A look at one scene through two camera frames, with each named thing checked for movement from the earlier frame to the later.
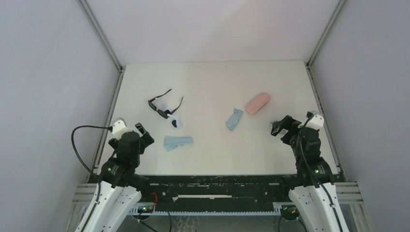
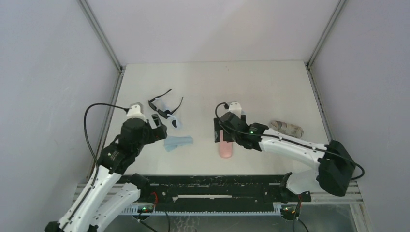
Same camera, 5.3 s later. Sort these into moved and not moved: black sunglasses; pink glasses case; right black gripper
Moved: right black gripper; pink glasses case
Not moved: black sunglasses
